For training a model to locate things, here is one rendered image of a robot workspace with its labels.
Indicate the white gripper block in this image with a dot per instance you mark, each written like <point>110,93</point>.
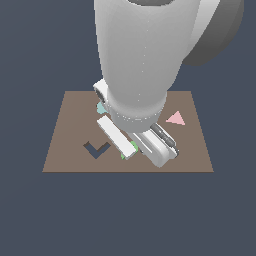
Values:
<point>116,136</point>

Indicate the brown board with slot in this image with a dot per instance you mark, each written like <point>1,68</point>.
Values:
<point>66,133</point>

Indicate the green block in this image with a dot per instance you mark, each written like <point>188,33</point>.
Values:
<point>134,145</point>

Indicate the teal block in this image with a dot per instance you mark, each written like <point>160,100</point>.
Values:
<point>101,108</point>

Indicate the pink triangle block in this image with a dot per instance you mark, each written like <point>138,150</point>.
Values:
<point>176,119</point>

